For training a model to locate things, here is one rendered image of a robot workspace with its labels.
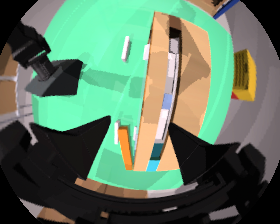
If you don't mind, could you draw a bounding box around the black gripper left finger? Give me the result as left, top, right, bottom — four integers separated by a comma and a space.
30, 115, 112, 180

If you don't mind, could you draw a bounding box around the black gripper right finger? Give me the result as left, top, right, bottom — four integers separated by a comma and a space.
168, 123, 240, 185

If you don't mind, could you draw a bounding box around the orange rectangular bar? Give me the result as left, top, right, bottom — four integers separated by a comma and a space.
117, 125, 132, 171

